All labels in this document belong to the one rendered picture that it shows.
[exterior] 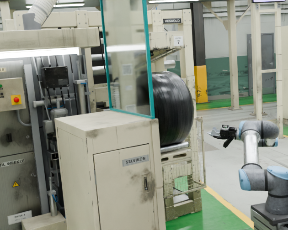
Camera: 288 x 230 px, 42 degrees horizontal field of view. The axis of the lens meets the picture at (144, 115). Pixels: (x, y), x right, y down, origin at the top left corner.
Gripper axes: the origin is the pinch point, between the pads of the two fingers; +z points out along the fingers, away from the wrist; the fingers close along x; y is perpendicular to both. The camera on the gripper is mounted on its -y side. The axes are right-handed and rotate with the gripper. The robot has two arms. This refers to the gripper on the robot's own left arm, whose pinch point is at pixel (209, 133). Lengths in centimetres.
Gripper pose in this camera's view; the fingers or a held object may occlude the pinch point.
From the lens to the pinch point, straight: 278.9
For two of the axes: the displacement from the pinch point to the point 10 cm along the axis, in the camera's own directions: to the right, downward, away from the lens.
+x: -3.5, 4.9, -8.0
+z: -9.4, -1.1, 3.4
